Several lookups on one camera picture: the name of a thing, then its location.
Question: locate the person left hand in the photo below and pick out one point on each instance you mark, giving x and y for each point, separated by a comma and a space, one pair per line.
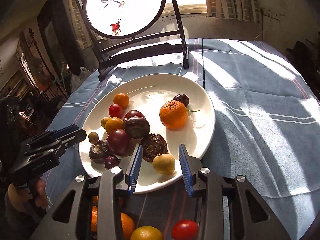
18, 197

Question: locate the dark brown date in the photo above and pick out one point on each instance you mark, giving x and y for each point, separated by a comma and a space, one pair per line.
110, 162

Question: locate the yellow orange fruit front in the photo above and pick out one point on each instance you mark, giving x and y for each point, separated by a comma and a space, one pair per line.
113, 124

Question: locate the yellow lemon fruit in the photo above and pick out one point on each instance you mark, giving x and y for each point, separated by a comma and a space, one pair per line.
164, 164

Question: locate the checked curtain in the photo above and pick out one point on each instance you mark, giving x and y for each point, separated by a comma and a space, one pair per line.
83, 34
242, 10

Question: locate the white plastic bag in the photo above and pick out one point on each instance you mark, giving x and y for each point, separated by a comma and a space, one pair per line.
77, 80

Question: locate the right checked curtain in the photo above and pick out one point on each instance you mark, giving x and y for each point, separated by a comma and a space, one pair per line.
242, 10

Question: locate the small green fruit back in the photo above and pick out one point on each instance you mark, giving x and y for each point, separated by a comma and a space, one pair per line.
104, 121

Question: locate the large yellow orange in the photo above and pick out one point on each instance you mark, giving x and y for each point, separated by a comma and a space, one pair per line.
147, 233

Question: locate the red cherry tomato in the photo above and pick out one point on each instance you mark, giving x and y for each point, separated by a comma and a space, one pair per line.
185, 230

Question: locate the blue striped tablecloth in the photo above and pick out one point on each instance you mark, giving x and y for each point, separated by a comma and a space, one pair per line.
267, 121

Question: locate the small red tomato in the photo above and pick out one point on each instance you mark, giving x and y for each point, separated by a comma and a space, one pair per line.
115, 110

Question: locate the small green fruit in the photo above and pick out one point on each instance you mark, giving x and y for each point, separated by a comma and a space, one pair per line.
93, 137
104, 121

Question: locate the left checked curtain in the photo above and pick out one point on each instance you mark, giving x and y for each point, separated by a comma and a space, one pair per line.
83, 34

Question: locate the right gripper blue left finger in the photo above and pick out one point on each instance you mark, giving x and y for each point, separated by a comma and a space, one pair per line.
133, 169

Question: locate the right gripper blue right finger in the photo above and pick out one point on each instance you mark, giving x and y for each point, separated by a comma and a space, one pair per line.
190, 166

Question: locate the rough mandarin orange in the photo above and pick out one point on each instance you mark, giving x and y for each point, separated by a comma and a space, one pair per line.
128, 225

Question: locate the small front orange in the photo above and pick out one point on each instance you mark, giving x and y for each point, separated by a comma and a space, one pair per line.
122, 100

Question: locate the round bird screen ornament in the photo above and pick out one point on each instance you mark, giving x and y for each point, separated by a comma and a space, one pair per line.
126, 20

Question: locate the dark cherry with stem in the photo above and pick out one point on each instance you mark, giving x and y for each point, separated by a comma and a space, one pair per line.
181, 102

